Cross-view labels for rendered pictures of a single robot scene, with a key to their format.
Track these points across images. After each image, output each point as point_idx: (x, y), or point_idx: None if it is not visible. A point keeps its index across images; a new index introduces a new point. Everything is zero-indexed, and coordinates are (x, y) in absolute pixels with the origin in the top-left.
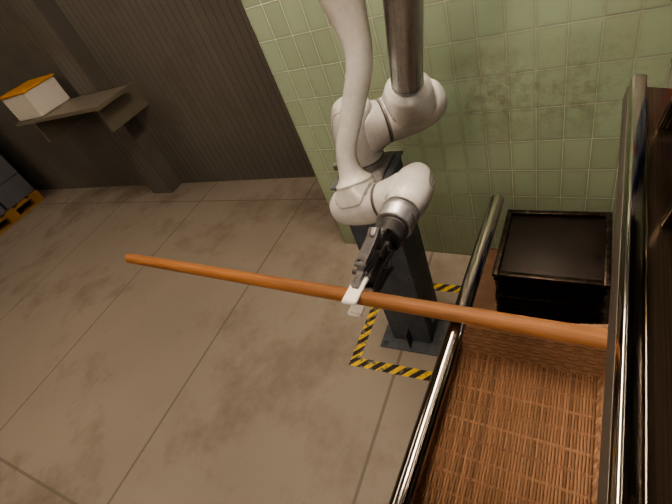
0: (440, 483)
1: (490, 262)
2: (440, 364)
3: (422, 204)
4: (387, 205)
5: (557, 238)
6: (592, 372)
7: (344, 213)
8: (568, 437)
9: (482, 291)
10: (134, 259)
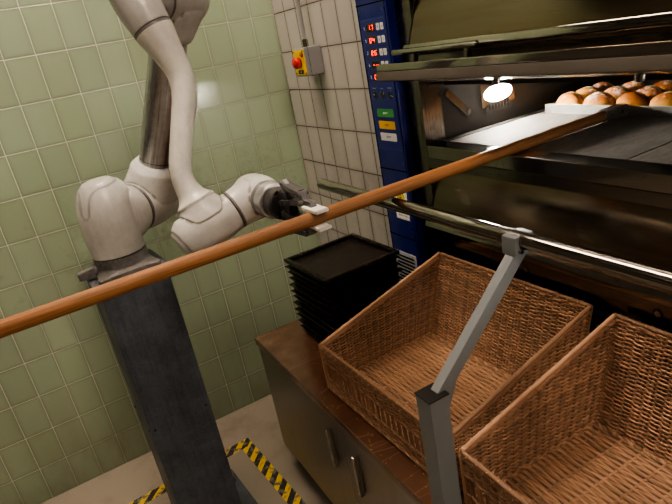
0: None
1: (279, 337)
2: (418, 205)
3: None
4: (264, 184)
5: (338, 254)
6: (425, 331)
7: (204, 227)
8: None
9: (297, 353)
10: None
